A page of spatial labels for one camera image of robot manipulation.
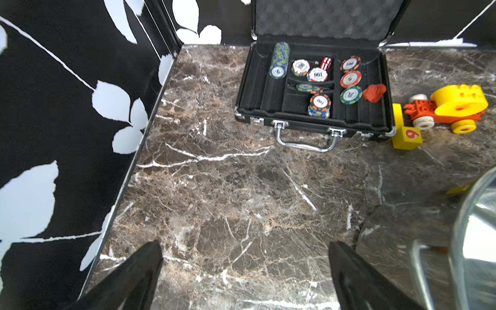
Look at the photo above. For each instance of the stainless steel pot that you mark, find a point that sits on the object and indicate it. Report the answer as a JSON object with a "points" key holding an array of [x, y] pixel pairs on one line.
{"points": [[471, 251]]}

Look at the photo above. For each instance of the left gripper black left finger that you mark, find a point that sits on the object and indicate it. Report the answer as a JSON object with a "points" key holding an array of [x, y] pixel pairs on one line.
{"points": [[130, 286]]}

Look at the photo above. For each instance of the yellow red toy car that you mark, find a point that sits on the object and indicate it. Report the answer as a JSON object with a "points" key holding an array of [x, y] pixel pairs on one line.
{"points": [[460, 106]]}

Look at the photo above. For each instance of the yellow number block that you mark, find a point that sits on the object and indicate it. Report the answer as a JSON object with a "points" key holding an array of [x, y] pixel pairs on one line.
{"points": [[406, 138]]}

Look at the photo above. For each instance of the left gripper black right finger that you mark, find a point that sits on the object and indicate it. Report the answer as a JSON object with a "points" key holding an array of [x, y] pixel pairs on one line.
{"points": [[359, 285]]}

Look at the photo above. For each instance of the red dice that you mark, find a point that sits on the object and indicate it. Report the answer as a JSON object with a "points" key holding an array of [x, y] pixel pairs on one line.
{"points": [[326, 63]]}

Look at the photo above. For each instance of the black poker chip case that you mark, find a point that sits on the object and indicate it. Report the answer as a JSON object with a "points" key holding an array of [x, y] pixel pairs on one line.
{"points": [[309, 98]]}

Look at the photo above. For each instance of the red crumpled piece in case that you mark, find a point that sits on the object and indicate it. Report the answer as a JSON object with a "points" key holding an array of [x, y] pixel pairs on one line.
{"points": [[374, 92]]}

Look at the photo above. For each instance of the blue green chip stack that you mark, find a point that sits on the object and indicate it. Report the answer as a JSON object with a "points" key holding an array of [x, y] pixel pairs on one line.
{"points": [[278, 68]]}

